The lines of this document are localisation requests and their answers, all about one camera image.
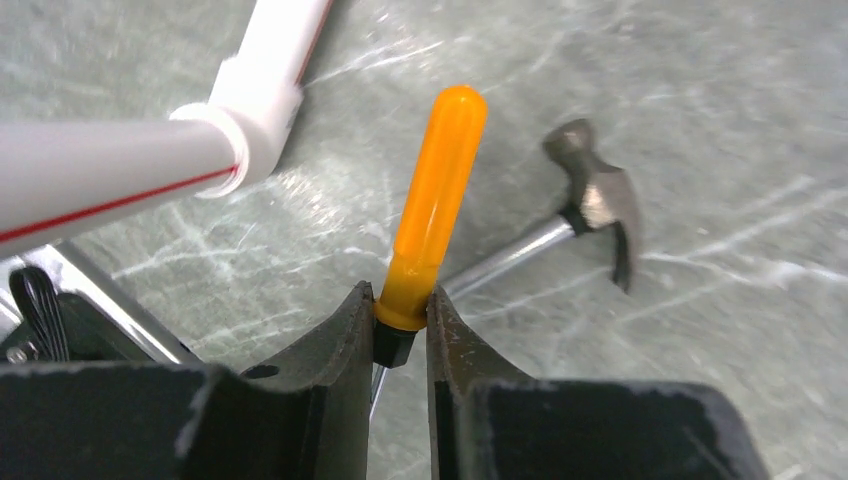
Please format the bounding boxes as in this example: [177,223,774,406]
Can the aluminium extrusion rail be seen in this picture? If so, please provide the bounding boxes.
[1,242,199,363]

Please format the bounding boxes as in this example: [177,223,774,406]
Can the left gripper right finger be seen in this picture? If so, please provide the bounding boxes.
[426,289,769,479]

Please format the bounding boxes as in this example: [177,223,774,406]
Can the white pvc pipe structure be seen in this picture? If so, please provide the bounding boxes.
[1,1,332,257]

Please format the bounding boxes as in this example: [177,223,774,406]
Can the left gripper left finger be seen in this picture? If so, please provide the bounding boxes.
[1,281,373,479]

